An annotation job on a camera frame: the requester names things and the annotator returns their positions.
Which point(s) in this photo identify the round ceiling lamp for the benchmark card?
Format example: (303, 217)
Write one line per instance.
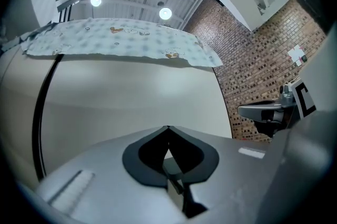
(164, 13)
(95, 0)

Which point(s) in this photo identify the grey ceiling bracket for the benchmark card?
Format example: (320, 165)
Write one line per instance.
(69, 2)

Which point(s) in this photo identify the cartoon print checked cloth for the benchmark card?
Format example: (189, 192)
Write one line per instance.
(118, 39)

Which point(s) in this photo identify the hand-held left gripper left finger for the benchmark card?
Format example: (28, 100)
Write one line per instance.
(105, 165)

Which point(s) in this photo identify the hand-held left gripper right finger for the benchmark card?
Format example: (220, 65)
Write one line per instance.
(237, 165)

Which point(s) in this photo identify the black table joint strip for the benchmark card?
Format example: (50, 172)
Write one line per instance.
(37, 117)

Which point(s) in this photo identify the white paper note on wall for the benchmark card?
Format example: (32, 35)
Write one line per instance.
(295, 53)

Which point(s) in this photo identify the small dark ceiling detector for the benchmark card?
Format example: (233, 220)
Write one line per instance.
(160, 3)

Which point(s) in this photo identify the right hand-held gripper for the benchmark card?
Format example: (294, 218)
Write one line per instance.
(300, 99)

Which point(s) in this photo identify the small black wall device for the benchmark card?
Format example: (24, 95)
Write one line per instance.
(305, 58)

